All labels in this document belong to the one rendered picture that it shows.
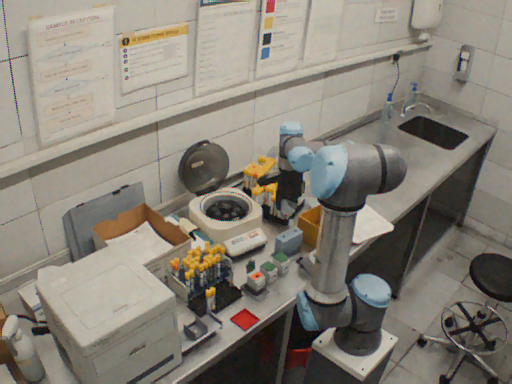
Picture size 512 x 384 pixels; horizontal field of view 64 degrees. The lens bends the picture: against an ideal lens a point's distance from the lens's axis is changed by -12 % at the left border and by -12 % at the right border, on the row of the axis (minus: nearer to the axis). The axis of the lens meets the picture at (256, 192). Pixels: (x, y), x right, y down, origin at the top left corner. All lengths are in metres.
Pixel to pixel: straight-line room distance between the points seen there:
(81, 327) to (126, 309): 0.12
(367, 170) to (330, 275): 0.30
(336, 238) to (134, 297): 0.51
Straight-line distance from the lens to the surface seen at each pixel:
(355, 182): 1.00
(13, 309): 1.64
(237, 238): 1.71
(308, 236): 1.78
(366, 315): 1.29
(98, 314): 1.12
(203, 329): 1.40
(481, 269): 2.32
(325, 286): 1.18
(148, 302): 1.13
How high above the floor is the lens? 1.99
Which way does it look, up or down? 32 degrees down
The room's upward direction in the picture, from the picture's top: 4 degrees clockwise
